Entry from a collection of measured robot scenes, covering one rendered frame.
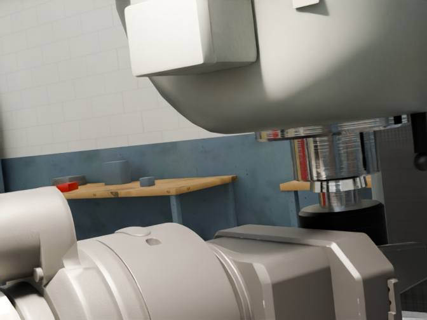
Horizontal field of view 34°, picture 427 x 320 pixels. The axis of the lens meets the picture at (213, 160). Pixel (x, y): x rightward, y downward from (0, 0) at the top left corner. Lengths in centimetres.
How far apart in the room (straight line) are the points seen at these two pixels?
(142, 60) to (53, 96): 696
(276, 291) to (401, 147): 49
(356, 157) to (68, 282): 17
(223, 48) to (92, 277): 10
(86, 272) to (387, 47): 15
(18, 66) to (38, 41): 43
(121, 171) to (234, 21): 586
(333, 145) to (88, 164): 657
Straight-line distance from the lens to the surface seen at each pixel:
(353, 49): 30
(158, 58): 29
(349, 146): 37
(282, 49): 30
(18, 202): 28
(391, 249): 38
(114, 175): 620
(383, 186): 79
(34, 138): 755
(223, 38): 29
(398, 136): 78
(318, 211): 38
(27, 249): 27
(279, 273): 31
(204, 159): 590
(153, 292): 28
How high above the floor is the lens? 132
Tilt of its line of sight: 3 degrees down
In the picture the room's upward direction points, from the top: 7 degrees counter-clockwise
